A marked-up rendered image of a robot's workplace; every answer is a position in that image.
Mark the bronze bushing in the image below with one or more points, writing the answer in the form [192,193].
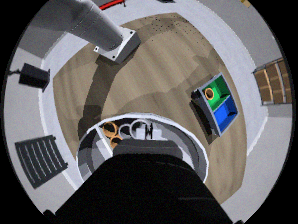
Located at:
[106,128]
[113,142]
[209,92]

